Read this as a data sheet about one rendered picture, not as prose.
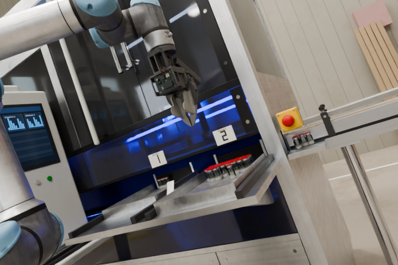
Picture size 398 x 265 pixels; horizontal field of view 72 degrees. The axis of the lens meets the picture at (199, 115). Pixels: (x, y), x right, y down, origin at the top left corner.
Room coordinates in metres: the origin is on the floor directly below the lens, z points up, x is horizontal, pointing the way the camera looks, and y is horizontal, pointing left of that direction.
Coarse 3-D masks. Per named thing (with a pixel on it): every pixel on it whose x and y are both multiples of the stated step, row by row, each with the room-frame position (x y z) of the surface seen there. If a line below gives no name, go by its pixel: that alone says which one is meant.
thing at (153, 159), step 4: (160, 152) 1.21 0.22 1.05; (148, 156) 1.24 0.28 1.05; (152, 156) 1.23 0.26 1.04; (156, 156) 1.22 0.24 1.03; (160, 156) 1.22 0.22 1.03; (164, 156) 1.21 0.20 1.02; (152, 160) 1.24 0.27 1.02; (156, 160) 1.23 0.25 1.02; (160, 160) 1.22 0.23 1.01; (164, 160) 1.21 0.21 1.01; (152, 164) 1.24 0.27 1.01; (156, 164) 1.23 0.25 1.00; (160, 164) 1.22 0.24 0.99
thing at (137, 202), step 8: (192, 176) 1.19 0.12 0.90; (152, 184) 1.34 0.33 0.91; (176, 184) 1.07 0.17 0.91; (136, 192) 1.23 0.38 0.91; (144, 192) 1.27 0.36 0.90; (152, 192) 1.29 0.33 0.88; (160, 192) 0.97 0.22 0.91; (128, 200) 1.17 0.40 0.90; (136, 200) 1.22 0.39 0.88; (144, 200) 0.96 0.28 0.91; (152, 200) 0.94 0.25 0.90; (112, 208) 1.02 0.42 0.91; (120, 208) 1.01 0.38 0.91; (128, 208) 0.99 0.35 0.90; (136, 208) 0.98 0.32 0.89; (104, 216) 1.04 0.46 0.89; (112, 216) 1.03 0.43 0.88
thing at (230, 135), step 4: (224, 128) 1.07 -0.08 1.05; (228, 128) 1.07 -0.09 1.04; (232, 128) 1.06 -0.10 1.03; (216, 132) 1.09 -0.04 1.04; (228, 132) 1.07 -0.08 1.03; (232, 132) 1.06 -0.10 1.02; (216, 136) 1.09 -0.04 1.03; (220, 136) 1.09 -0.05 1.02; (224, 136) 1.08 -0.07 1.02; (228, 136) 1.07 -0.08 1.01; (232, 136) 1.07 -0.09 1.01; (216, 140) 1.10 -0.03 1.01; (220, 140) 1.09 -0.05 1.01; (228, 140) 1.08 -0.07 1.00; (232, 140) 1.07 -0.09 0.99; (220, 144) 1.09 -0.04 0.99
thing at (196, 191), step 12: (264, 156) 0.99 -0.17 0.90; (252, 168) 0.84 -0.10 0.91; (192, 180) 1.01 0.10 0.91; (204, 180) 1.09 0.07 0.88; (228, 180) 0.91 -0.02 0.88; (240, 180) 0.73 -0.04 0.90; (180, 192) 0.92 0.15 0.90; (192, 192) 0.94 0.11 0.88; (204, 192) 0.72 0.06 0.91; (216, 192) 0.71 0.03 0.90; (228, 192) 0.70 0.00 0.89; (156, 204) 0.79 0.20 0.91; (168, 204) 0.78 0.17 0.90; (180, 204) 0.76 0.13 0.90; (192, 204) 0.74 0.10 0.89; (204, 204) 0.73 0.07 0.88
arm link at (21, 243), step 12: (0, 228) 0.53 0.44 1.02; (12, 228) 0.53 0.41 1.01; (24, 228) 0.60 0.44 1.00; (0, 240) 0.50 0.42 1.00; (12, 240) 0.52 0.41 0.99; (24, 240) 0.56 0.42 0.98; (36, 240) 0.59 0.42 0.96; (0, 252) 0.50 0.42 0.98; (12, 252) 0.52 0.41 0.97; (24, 252) 0.54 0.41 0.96; (36, 252) 0.58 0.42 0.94; (0, 264) 0.49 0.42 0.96; (12, 264) 0.51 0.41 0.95; (24, 264) 0.53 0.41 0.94; (36, 264) 0.59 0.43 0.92
